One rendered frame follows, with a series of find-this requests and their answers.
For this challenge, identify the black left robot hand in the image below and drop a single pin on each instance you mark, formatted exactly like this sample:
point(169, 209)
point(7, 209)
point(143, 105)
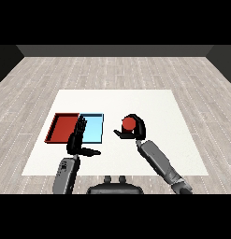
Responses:
point(75, 143)

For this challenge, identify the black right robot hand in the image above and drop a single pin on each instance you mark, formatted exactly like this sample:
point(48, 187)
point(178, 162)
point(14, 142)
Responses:
point(140, 129)

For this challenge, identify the red can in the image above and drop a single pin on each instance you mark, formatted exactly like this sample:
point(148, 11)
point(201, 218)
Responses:
point(128, 123)

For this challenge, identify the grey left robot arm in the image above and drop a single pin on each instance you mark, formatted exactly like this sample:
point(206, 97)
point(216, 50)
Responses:
point(66, 175)

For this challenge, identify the red shallow open box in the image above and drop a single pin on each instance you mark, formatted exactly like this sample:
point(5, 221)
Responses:
point(62, 127)

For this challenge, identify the light blue shallow open box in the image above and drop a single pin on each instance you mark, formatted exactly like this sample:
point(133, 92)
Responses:
point(93, 128)

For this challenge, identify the dark grey robot body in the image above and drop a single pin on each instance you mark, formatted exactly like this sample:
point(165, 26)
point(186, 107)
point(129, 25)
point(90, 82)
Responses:
point(115, 186)

